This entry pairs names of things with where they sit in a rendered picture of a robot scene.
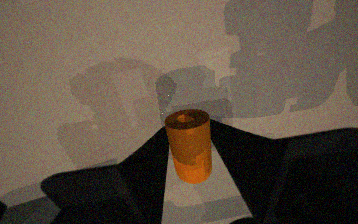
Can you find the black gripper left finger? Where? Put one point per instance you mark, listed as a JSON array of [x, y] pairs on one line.
[[139, 180]]

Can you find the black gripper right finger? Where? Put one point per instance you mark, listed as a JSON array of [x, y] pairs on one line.
[[259, 166]]

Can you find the orange knob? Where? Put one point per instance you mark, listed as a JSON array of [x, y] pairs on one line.
[[189, 138]]

